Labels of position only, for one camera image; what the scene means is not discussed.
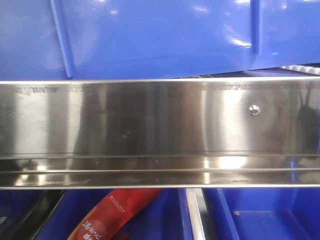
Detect lower left blue bin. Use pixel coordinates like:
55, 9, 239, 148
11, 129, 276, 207
36, 188, 193, 240

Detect red snack package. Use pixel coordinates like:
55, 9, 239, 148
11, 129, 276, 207
68, 188, 162, 240

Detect steel shelf divider post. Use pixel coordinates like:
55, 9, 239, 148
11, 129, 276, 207
186, 188, 211, 240

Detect silver screw in rail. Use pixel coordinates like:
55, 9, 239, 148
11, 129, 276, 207
248, 104, 261, 117

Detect large blue plastic bin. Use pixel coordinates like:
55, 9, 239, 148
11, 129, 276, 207
0, 0, 320, 80

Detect lower right blue bin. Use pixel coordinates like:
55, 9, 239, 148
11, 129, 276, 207
203, 188, 320, 240

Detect stainless steel shelf rail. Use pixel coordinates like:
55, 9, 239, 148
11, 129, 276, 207
0, 76, 320, 189

